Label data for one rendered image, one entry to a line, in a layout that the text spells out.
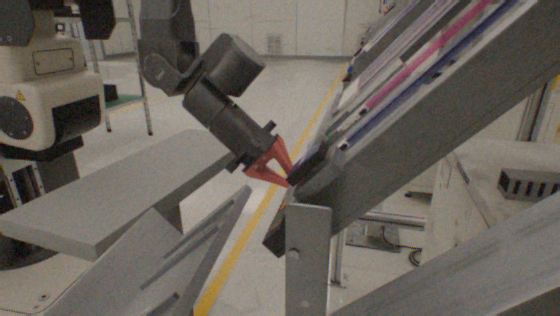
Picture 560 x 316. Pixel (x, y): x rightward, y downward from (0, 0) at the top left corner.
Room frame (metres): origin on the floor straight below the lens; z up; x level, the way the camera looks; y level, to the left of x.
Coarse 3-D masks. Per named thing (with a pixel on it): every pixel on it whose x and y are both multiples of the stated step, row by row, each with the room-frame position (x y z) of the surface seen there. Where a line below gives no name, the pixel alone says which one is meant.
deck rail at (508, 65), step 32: (544, 0) 0.30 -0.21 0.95; (512, 32) 0.31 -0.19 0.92; (544, 32) 0.30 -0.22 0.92; (480, 64) 0.31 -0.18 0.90; (512, 64) 0.30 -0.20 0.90; (544, 64) 0.30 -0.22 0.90; (416, 96) 0.34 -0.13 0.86; (448, 96) 0.32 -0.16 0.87; (480, 96) 0.31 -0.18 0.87; (512, 96) 0.30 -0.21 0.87; (384, 128) 0.33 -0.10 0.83; (416, 128) 0.32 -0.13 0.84; (448, 128) 0.31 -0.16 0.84; (480, 128) 0.31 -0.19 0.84; (352, 160) 0.33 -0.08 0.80; (384, 160) 0.33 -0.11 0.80; (416, 160) 0.32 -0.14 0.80; (320, 192) 0.34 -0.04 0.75; (352, 192) 0.33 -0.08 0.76; (384, 192) 0.33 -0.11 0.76
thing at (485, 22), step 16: (512, 0) 0.39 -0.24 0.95; (496, 16) 0.39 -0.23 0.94; (480, 32) 0.40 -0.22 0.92; (448, 48) 0.41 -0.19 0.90; (464, 48) 0.40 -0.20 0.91; (432, 64) 0.41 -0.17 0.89; (416, 80) 0.41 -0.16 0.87; (400, 96) 0.41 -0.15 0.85; (384, 112) 0.42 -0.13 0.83; (368, 128) 0.42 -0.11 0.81
